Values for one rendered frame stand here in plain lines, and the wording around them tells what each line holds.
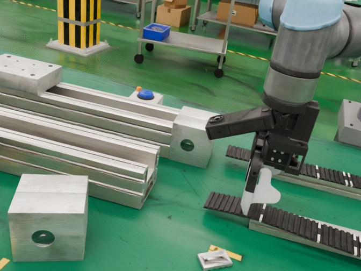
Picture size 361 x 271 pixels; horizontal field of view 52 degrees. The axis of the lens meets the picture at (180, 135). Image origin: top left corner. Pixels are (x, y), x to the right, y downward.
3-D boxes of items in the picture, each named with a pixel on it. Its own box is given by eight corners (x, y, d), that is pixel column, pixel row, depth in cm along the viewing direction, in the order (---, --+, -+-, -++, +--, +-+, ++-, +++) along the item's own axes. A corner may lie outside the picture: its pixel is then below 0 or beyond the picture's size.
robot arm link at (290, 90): (268, 71, 52) (270, 56, 59) (260, 101, 54) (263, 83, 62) (322, 83, 51) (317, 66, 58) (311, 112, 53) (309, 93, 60)
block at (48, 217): (88, 211, 66) (89, 166, 61) (83, 261, 56) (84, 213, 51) (29, 210, 64) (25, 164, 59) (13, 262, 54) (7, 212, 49)
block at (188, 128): (214, 143, 93) (221, 109, 89) (206, 169, 83) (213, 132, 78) (180, 135, 95) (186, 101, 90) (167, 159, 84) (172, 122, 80)
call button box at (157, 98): (161, 114, 104) (164, 93, 101) (151, 128, 96) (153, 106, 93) (135, 108, 106) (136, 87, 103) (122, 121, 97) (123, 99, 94)
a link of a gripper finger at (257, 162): (253, 195, 59) (267, 142, 57) (244, 193, 59) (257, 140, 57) (253, 187, 63) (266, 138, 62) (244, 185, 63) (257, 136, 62)
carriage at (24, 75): (63, 91, 95) (62, 65, 92) (38, 106, 86) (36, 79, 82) (7, 78, 98) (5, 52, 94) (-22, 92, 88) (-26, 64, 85)
